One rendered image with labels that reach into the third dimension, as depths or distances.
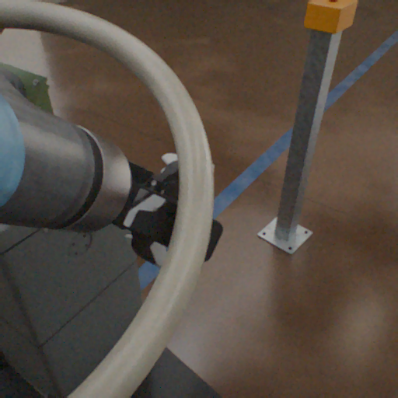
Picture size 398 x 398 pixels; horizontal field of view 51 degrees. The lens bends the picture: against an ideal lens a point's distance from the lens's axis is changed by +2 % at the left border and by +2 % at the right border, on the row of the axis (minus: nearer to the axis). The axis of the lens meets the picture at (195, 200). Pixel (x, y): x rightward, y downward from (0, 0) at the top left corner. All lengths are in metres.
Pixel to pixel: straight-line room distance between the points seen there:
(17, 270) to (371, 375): 1.28
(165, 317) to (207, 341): 1.41
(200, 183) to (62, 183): 0.11
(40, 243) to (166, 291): 0.77
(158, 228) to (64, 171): 0.14
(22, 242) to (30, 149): 0.74
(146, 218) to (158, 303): 0.13
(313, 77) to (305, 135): 0.24
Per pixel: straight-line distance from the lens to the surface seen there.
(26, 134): 0.28
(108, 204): 0.35
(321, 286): 1.94
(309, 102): 1.66
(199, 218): 0.32
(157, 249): 0.50
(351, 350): 1.79
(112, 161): 0.35
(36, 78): 1.04
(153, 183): 0.44
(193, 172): 0.34
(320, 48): 1.59
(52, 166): 0.29
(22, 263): 1.05
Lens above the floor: 1.46
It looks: 40 degrees down
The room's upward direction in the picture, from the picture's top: straight up
